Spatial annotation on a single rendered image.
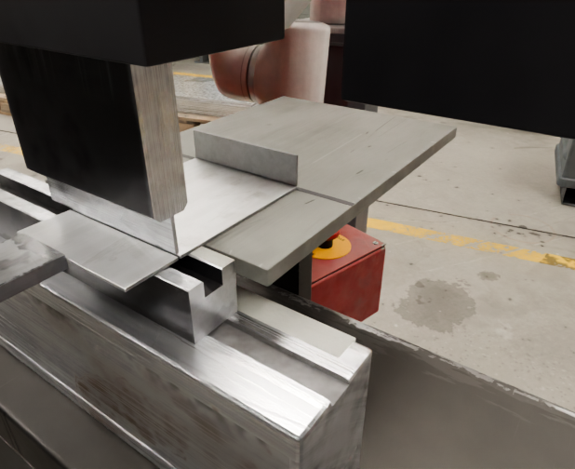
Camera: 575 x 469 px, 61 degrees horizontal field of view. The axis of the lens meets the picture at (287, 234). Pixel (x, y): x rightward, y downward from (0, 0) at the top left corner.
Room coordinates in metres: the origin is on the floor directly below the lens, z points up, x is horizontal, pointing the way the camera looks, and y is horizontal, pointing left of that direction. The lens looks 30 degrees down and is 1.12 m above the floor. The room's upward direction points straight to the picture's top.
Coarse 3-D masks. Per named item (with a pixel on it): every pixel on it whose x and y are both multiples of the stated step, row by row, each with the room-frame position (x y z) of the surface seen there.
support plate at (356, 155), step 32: (192, 128) 0.39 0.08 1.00; (224, 128) 0.39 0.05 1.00; (256, 128) 0.39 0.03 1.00; (288, 128) 0.39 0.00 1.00; (320, 128) 0.39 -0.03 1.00; (352, 128) 0.39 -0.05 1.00; (384, 128) 0.39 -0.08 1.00; (416, 128) 0.39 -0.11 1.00; (448, 128) 0.39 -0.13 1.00; (320, 160) 0.32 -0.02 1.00; (352, 160) 0.32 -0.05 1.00; (384, 160) 0.32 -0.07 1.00; (416, 160) 0.33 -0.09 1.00; (320, 192) 0.27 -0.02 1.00; (352, 192) 0.27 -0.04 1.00; (384, 192) 0.28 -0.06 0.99; (256, 224) 0.23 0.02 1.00; (288, 224) 0.23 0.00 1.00; (320, 224) 0.23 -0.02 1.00; (256, 256) 0.19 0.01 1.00; (288, 256) 0.20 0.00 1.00
